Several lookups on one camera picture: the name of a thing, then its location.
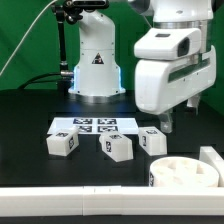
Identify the white barrier rail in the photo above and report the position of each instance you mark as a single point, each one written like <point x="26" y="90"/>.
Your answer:
<point x="112" y="200"/>
<point x="210" y="156"/>

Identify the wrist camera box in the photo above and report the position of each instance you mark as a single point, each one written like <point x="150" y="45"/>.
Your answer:
<point x="168" y="44"/>

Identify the white front barrier rail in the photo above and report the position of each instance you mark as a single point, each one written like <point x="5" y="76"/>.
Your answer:
<point x="112" y="200"/>

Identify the white round stool seat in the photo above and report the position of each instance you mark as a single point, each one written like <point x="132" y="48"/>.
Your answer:
<point x="182" y="172"/>

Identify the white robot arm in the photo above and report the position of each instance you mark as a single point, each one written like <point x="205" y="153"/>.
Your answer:
<point x="97" y="75"/>

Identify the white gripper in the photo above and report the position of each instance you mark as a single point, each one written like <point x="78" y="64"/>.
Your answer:
<point x="161" y="85"/>

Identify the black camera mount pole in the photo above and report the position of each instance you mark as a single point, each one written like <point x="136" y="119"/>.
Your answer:
<point x="70" y="11"/>

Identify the white marker sheet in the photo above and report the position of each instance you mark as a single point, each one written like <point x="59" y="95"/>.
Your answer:
<point x="94" y="125"/>

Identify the white right barrier rail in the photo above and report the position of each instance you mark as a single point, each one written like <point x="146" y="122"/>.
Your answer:
<point x="210" y="156"/>

